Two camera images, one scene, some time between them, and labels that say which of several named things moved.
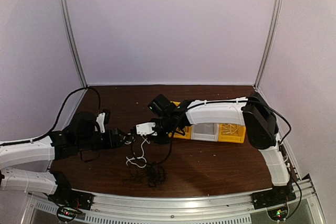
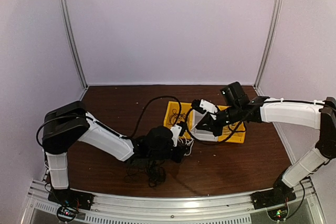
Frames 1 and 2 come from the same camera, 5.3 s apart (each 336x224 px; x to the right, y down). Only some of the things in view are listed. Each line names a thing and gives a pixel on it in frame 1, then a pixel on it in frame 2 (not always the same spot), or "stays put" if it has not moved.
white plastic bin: (208, 131) stays put
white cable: (140, 157) -> (187, 142)
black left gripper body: (107, 143) -> (177, 157)
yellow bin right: (231, 133) stays put
